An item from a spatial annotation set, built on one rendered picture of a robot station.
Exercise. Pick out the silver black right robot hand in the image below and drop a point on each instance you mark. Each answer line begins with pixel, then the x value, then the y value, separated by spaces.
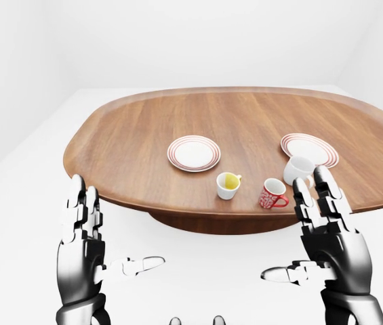
pixel 340 257

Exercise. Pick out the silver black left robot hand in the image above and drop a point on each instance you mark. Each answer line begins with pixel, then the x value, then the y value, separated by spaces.
pixel 76 257

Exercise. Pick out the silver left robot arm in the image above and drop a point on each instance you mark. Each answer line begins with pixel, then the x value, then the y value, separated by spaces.
pixel 79 311

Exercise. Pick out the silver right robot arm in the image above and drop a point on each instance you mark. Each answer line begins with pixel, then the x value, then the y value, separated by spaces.
pixel 354 308

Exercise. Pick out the red patterned mug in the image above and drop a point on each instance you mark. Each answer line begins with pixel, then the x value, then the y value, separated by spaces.
pixel 272 198

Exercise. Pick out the plain white mug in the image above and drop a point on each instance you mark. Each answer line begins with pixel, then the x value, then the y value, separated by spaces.
pixel 298 171

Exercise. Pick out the white plate with red rings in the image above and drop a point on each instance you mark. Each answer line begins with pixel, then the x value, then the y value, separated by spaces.
pixel 313 149
pixel 194 153

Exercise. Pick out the white mug with yellow inside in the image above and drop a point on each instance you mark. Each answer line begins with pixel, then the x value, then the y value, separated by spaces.
pixel 226 186

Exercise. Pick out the small dark rounded shape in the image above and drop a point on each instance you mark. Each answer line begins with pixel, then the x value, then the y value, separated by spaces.
pixel 175 321
pixel 219 320

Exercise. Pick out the round dark wooden table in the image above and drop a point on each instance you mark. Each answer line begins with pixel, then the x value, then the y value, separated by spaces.
pixel 232 128

